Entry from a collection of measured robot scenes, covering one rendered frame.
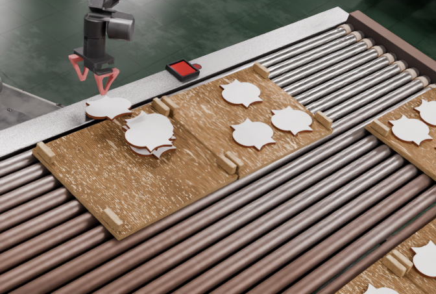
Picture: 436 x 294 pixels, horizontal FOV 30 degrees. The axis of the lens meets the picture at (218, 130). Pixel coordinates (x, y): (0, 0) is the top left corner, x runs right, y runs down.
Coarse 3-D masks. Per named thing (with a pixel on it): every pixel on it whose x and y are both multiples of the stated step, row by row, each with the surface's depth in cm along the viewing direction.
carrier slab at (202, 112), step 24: (240, 72) 254; (192, 96) 238; (216, 96) 241; (264, 96) 247; (288, 96) 250; (192, 120) 229; (216, 120) 232; (240, 120) 235; (264, 120) 238; (312, 120) 244; (216, 144) 224; (288, 144) 232
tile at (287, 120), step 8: (272, 112) 241; (280, 112) 241; (288, 112) 242; (296, 112) 243; (304, 112) 244; (272, 120) 237; (280, 120) 238; (288, 120) 239; (296, 120) 240; (304, 120) 241; (280, 128) 235; (288, 128) 236; (296, 128) 237; (304, 128) 238
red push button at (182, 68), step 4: (176, 64) 250; (180, 64) 251; (184, 64) 251; (176, 68) 248; (180, 68) 249; (184, 68) 249; (188, 68) 250; (192, 68) 250; (180, 72) 247; (184, 72) 248; (188, 72) 248; (192, 72) 249
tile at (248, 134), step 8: (248, 120) 234; (232, 128) 230; (240, 128) 230; (248, 128) 231; (256, 128) 232; (264, 128) 233; (232, 136) 227; (240, 136) 228; (248, 136) 228; (256, 136) 229; (264, 136) 230; (240, 144) 225; (248, 144) 226; (256, 144) 227; (264, 144) 228; (272, 144) 230
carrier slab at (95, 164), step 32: (96, 128) 217; (64, 160) 204; (96, 160) 207; (128, 160) 210; (160, 160) 213; (192, 160) 216; (96, 192) 198; (128, 192) 201; (160, 192) 204; (192, 192) 207; (128, 224) 193
